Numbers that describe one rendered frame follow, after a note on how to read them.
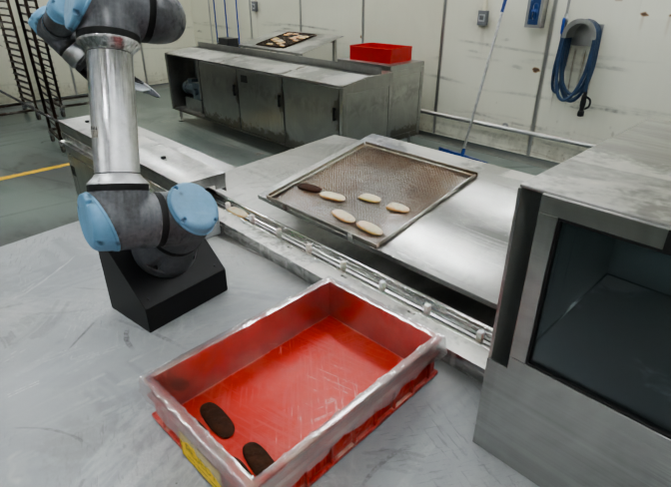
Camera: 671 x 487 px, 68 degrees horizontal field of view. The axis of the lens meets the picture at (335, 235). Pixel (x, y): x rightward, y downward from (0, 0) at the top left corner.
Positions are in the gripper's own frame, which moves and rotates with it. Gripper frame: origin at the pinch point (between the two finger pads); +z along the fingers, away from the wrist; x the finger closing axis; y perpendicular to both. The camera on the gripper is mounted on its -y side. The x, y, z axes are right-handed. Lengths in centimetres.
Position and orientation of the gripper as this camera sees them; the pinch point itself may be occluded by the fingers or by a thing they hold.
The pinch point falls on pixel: (143, 114)
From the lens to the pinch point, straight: 162.6
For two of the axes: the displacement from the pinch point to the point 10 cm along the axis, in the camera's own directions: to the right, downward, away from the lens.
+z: 6.3, 6.6, 4.1
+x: 7.7, -6.0, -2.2
